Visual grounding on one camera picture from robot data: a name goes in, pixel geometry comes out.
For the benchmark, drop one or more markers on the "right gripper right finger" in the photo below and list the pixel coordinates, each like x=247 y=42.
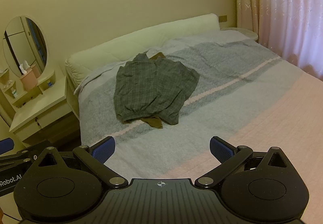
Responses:
x=230 y=157

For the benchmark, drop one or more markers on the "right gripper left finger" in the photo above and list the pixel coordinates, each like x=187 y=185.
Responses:
x=94 y=157

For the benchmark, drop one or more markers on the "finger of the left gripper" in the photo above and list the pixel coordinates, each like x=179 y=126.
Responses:
x=6 y=145

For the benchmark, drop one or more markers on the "green plaid shorts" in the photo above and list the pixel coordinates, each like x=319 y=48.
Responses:
x=153 y=88

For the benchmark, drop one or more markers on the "cream vanity dresser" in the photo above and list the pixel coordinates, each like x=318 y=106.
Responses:
x=48 y=111

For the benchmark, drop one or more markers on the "pink tissue box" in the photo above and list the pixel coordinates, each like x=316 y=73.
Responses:
x=30 y=75

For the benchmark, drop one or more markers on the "olive brown garment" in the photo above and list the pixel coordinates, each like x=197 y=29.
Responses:
x=154 y=121

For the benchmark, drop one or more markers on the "oval vanity mirror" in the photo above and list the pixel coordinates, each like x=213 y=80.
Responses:
x=24 y=46

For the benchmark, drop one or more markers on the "cream padded headboard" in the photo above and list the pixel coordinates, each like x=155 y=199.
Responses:
x=80 y=64

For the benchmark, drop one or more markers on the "round white bedside table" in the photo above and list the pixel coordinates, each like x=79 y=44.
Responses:
x=250 y=34

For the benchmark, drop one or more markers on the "pink window curtain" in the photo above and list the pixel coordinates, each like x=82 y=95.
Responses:
x=290 y=28

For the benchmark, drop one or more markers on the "wall socket plate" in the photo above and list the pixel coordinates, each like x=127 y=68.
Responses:
x=222 y=18

